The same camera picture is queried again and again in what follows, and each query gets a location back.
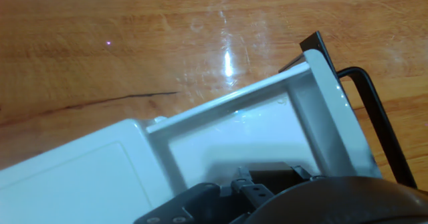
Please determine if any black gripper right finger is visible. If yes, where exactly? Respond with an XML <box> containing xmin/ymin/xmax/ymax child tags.
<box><xmin>290</xmin><ymin>164</ymin><xmax>317</xmax><ymax>182</ymax></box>

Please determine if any white drawer with black handle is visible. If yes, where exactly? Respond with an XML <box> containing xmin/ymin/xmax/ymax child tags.
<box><xmin>144</xmin><ymin>30</ymin><xmax>419</xmax><ymax>198</ymax></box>

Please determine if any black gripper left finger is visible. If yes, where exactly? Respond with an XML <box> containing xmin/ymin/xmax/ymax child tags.
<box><xmin>133</xmin><ymin>166</ymin><xmax>276</xmax><ymax>224</ymax></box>

